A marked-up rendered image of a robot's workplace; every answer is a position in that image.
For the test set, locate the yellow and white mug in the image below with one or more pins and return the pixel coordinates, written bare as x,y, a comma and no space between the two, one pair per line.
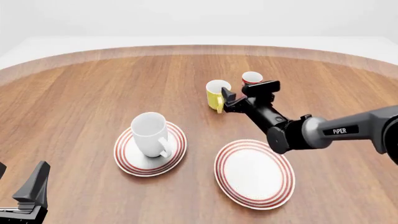
213,99

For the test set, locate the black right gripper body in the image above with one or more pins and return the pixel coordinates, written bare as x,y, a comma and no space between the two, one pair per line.
237,107

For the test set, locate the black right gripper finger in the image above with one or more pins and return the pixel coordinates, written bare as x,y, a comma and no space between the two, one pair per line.
229,95

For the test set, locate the grey and black right arm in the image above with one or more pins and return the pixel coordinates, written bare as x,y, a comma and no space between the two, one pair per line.
326,133

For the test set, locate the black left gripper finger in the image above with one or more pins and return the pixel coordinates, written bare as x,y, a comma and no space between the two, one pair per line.
35,186
2,170

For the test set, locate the red and white mug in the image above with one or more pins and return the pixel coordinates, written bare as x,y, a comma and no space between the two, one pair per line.
251,79

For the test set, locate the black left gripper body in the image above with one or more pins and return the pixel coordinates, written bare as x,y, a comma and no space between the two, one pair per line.
21,214

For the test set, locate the white plate with red rings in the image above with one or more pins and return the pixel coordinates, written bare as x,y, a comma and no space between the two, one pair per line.
143,166
255,173

